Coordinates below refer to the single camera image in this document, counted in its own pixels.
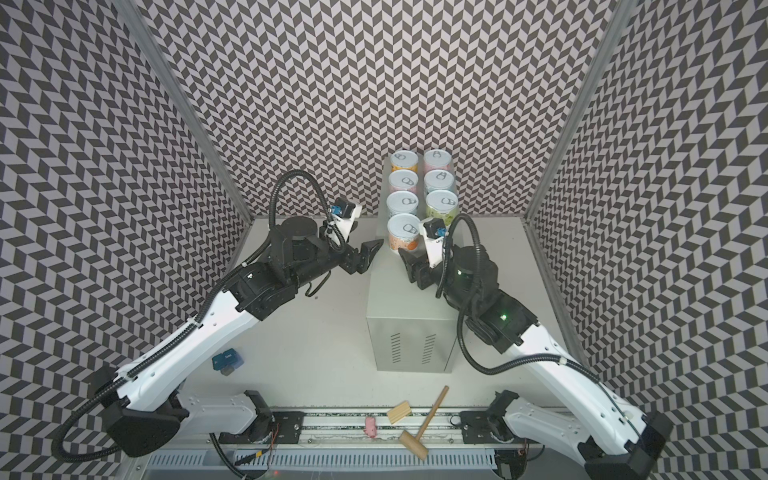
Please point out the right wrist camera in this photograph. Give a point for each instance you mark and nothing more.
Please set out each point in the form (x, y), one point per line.
(434, 231)

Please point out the orange labelled can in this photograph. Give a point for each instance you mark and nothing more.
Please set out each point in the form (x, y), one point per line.
(403, 232)

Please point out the pink can sideways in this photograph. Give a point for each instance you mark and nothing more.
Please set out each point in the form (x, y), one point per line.
(403, 180)

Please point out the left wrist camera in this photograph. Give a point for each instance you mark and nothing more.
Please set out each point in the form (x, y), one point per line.
(344, 215)

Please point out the pink labelled can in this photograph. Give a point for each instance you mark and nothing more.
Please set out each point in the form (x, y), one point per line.
(437, 159)

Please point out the white metal cabinet counter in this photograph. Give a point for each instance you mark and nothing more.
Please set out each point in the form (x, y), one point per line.
(410, 329)

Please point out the pink eraser block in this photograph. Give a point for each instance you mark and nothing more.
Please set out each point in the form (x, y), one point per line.
(370, 427)

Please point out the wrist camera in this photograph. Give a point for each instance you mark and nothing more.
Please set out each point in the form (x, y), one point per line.
(344, 215)
(434, 231)

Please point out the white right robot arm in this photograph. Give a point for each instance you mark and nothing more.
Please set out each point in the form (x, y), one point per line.
(603, 433)

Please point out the aluminium front rail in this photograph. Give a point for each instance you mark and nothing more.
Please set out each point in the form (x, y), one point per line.
(360, 429)

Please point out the small wooden block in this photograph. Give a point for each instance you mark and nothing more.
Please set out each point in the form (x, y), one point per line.
(399, 412)

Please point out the yellow labelled can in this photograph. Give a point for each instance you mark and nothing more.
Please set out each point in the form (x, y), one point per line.
(404, 160)

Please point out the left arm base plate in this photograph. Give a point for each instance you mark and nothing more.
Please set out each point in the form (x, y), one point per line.
(282, 427)

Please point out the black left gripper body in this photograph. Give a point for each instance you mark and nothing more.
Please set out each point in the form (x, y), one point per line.
(350, 263)

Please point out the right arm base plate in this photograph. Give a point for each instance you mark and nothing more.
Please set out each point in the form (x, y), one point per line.
(481, 427)

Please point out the wooden mallet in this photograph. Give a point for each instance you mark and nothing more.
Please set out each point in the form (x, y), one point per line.
(413, 443)

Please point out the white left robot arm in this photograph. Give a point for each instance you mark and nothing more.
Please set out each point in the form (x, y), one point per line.
(148, 410)

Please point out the green labelled front can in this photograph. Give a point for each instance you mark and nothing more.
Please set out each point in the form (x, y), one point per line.
(442, 204)

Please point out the blue toy block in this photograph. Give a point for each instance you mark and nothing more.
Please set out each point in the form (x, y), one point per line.
(227, 362)

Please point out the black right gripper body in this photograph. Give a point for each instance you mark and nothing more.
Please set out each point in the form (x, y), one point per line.
(419, 272)

